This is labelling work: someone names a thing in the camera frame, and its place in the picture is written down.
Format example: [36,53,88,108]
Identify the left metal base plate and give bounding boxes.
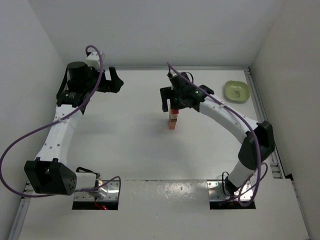
[73,179,120,202]

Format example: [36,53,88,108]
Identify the green plastic bowl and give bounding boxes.
[223,80,250,103]

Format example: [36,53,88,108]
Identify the orange cube block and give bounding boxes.
[169,122,176,130]

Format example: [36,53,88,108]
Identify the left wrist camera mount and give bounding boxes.
[84,52,101,71]

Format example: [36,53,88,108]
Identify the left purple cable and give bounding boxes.
[0,45,122,198]

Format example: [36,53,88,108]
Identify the purple cable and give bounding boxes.
[166,62,269,208]
[0,45,122,198]

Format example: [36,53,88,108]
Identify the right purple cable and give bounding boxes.
[166,62,269,208]

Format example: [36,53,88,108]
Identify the natural wood cube block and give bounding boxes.
[169,114,178,120]

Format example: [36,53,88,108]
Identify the metal base plate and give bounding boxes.
[207,180,253,202]
[73,179,120,202]

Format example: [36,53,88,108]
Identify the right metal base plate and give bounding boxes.
[207,180,253,202]

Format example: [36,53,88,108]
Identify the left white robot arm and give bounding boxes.
[24,61,124,196]

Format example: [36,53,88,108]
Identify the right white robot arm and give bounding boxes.
[160,72,275,197]

